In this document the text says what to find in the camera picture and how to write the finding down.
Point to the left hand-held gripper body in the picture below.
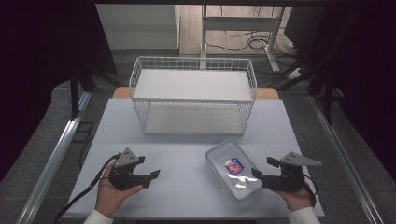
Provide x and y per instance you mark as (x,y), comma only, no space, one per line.
(125,169)

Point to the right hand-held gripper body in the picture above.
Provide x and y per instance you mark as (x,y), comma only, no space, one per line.
(289,175)

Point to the clear plastic container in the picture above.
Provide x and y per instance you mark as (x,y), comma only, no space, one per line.
(232,169)

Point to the person's right hand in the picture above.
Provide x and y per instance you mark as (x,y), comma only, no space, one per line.
(296,197)

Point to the person's left hand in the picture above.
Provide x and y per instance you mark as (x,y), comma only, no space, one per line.
(109,195)

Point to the black metal stand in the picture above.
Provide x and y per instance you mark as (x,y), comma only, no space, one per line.
(74,93)
(327,96)

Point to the white power strip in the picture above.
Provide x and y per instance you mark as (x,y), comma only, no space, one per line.
(295,73)

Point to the white cabinet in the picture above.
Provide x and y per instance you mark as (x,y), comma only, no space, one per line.
(137,26)

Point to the black metal bracket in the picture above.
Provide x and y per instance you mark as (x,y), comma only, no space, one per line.
(83,132)

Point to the aluminium rail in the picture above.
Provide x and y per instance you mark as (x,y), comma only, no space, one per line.
(345,158)
(53,158)

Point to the white metal desk frame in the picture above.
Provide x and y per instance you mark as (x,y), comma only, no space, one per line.
(241,23)

